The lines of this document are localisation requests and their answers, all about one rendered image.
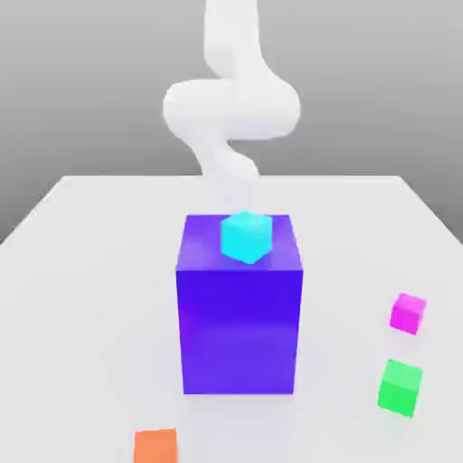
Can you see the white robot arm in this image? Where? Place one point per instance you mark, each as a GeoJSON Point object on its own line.
{"type": "Point", "coordinates": [231, 108]}

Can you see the small cyan cube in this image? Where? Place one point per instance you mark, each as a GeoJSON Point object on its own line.
{"type": "Point", "coordinates": [246, 238]}

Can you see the small magenta cube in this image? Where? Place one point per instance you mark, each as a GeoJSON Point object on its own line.
{"type": "Point", "coordinates": [407, 314]}

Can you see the small orange cube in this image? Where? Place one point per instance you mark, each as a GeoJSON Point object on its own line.
{"type": "Point", "coordinates": [155, 446]}

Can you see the small green cube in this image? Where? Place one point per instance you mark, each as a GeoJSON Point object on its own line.
{"type": "Point", "coordinates": [399, 390]}

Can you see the large purple box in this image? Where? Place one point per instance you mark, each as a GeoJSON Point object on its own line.
{"type": "Point", "coordinates": [238, 325]}

